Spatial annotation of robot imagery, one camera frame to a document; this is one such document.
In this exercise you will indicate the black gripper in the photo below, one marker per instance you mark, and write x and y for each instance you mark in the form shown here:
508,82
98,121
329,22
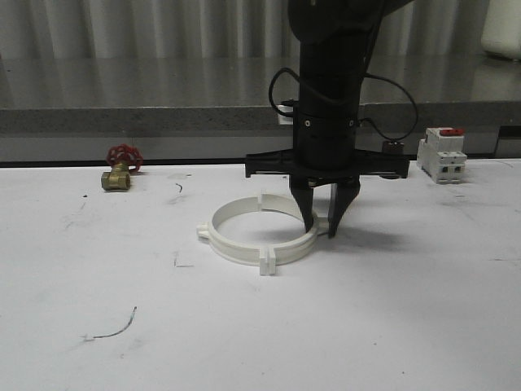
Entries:
323,152

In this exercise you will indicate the white half pipe clamp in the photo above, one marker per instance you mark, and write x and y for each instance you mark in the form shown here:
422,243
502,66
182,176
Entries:
241,253
273,255

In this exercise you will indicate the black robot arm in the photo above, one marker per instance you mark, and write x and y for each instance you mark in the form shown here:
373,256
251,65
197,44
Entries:
336,44

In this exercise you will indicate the dark brown pipe coupling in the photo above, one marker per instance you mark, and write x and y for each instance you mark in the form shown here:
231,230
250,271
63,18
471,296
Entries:
392,152

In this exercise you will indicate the brass valve red handwheel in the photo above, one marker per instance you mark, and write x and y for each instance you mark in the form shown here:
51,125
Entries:
124,160

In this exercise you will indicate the white container on counter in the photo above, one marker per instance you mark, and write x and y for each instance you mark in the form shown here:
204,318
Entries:
501,33

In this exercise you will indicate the grey stone counter ledge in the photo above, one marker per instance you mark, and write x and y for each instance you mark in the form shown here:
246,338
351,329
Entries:
148,97

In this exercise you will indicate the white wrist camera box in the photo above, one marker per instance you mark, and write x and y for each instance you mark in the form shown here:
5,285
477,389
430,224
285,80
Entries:
286,118

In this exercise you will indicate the white circuit breaker red switch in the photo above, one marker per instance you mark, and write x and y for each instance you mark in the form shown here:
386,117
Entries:
440,154

